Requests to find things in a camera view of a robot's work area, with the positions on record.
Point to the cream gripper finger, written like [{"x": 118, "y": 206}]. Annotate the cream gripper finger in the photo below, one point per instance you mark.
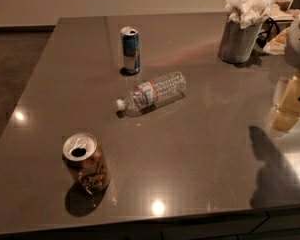
[{"x": 285, "y": 112}]

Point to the orange soda can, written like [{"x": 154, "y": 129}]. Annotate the orange soda can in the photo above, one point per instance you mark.
[{"x": 83, "y": 156}]

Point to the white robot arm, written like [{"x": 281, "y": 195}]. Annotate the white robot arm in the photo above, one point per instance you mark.
[{"x": 292, "y": 49}]

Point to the blue silver energy drink can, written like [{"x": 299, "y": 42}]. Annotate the blue silver energy drink can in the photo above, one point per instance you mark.
[{"x": 130, "y": 49}]

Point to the cardboard box clutter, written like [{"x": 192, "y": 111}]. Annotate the cardboard box clutter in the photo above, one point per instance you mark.
[{"x": 273, "y": 34}]

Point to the grey metal bin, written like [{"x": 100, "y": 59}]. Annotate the grey metal bin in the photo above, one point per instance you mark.
[{"x": 237, "y": 44}]

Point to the white crumpled paper tissues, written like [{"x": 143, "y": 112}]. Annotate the white crumpled paper tissues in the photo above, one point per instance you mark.
[{"x": 246, "y": 13}]

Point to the clear plastic water bottle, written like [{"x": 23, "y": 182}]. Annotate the clear plastic water bottle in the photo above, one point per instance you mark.
[{"x": 153, "y": 92}]

